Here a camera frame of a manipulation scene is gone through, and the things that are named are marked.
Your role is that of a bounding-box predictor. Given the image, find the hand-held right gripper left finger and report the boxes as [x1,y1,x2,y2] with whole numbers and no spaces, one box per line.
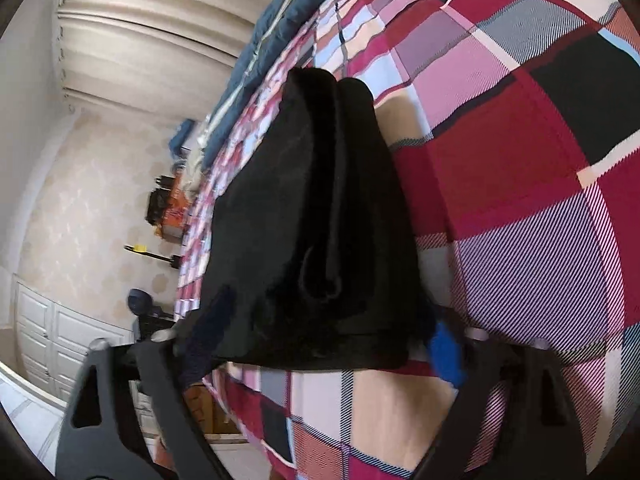
[55,284,237,480]

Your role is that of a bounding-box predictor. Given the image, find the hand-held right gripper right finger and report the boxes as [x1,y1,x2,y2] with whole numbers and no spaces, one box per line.
[415,309,590,480]

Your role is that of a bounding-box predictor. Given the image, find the black pants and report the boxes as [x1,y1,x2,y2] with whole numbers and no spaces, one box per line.
[199,66,437,372]

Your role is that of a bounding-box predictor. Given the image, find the dark blue chair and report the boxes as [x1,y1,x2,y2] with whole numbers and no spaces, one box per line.
[127,287,177,343]

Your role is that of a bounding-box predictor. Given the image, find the black and yellow tool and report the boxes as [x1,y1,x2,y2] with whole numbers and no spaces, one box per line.
[123,243,184,270]

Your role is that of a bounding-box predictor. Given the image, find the orange and black clutter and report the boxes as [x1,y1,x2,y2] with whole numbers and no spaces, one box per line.
[145,174,195,240]

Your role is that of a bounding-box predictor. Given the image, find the white panelled cabinet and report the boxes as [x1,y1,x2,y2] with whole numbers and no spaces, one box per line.
[10,280,157,411]

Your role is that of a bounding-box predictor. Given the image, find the plaid bed sheet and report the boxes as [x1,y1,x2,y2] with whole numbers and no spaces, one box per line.
[175,0,640,480]

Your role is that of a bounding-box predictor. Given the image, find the blue quilt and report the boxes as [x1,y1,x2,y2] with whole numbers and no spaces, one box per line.
[167,0,362,172]

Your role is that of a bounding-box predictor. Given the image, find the beige curtain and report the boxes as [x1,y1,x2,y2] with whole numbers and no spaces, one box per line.
[52,0,307,112]

